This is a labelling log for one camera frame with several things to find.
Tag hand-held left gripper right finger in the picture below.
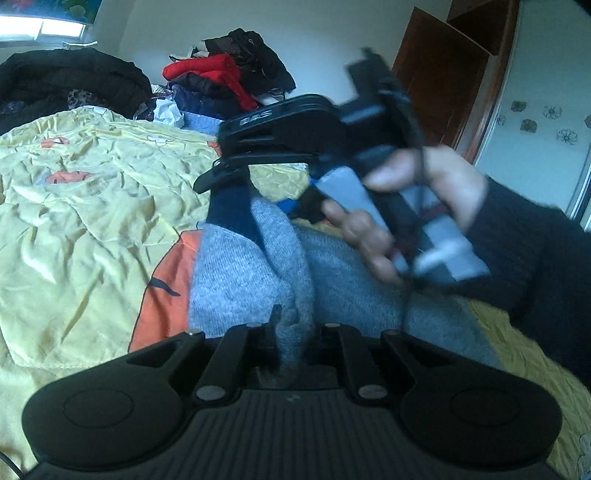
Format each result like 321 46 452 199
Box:
318 322 463 407

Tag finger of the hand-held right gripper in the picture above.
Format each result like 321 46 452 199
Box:
193 154 259 193
281 182 335 225

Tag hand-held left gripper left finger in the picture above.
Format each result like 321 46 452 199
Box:
127 304 283 407

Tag navy and grey knit sweater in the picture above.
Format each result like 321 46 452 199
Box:
187 178 504 389

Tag dark navy clothes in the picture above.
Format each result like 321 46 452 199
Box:
168 76 247 121

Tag person's right hand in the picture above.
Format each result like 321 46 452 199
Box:
322 144 489 283

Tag light blue knit sweater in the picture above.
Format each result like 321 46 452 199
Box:
182 111 223 138

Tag black garment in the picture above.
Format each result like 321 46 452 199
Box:
203 28 297 94

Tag white crumpled cloth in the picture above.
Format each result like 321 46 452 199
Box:
151 96 186 128

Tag red jacket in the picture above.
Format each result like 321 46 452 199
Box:
163 54 259 112

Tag yellow flowered blanket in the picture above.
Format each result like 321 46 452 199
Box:
0 107 591 480

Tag leopard print cloth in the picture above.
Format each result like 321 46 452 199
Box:
68 89 106 110

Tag brown wooden door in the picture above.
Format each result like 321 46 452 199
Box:
392 0 520 163

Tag black coat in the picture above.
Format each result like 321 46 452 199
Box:
0 48 153 136

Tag window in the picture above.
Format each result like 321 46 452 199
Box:
0 18 89 48

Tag white flowered sliding door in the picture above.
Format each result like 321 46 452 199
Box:
475 0 591 232

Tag lotus wall poster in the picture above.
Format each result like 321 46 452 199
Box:
0 0 100 24

